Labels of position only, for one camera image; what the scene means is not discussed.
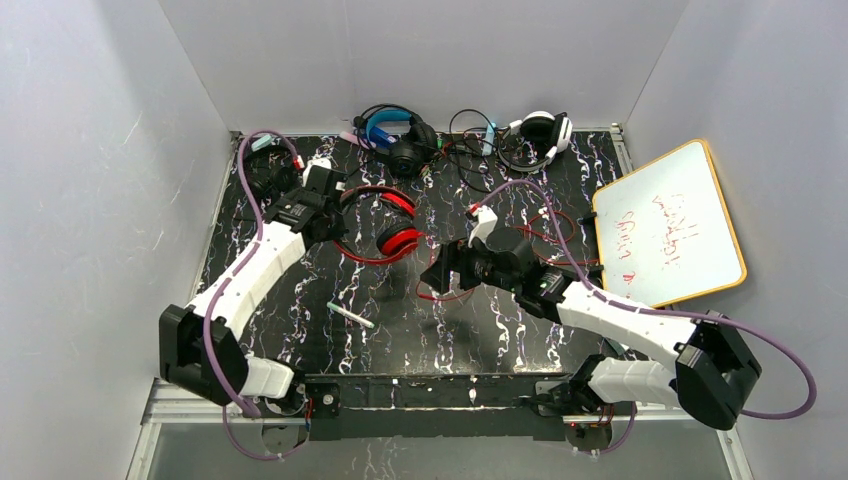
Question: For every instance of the blue black headphones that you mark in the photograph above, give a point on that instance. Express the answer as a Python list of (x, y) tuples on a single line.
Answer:
[(406, 155)]

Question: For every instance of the yellow framed whiteboard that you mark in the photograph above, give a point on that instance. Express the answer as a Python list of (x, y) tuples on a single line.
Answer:
[(664, 231)]

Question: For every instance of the light blue marker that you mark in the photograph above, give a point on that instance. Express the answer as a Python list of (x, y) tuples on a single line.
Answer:
[(488, 140)]

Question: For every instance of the pink marker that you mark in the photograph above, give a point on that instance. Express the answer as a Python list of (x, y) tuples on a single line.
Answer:
[(355, 140)]

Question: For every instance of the white headphones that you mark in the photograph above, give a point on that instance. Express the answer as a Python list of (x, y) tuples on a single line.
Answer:
[(550, 134)]

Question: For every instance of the mint eraser block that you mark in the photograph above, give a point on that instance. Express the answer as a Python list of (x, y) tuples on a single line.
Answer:
[(262, 142)]

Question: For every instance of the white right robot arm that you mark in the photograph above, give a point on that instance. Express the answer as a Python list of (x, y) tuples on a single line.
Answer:
[(701, 366)]

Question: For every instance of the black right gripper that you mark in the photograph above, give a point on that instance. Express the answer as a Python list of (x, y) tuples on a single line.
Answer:
[(453, 263)]

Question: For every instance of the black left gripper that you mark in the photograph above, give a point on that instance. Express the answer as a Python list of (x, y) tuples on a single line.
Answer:
[(273, 171)]

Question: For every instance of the red headphones with cable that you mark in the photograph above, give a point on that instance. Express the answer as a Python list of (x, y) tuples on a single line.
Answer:
[(400, 237)]

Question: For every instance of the white green marker pen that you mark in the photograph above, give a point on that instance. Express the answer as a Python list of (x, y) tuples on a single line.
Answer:
[(350, 315)]

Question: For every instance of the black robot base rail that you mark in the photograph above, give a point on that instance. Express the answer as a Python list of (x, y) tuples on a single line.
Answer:
[(444, 405)]

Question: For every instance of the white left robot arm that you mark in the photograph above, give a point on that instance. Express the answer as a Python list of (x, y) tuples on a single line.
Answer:
[(199, 348)]

